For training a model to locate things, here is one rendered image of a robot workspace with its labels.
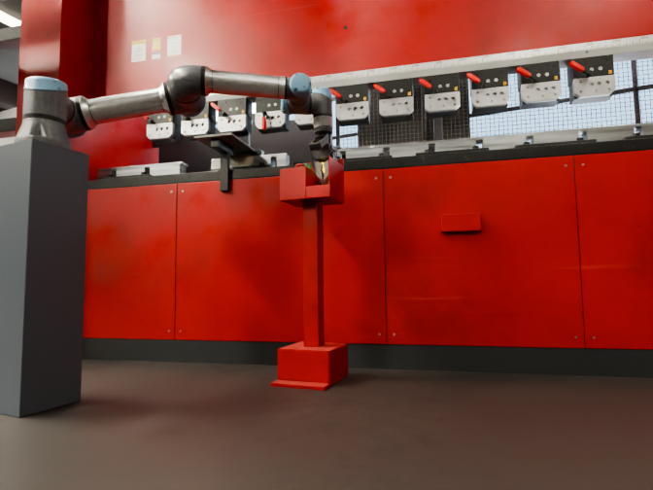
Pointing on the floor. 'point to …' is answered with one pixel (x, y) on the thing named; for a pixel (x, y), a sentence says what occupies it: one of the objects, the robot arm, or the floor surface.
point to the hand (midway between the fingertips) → (323, 181)
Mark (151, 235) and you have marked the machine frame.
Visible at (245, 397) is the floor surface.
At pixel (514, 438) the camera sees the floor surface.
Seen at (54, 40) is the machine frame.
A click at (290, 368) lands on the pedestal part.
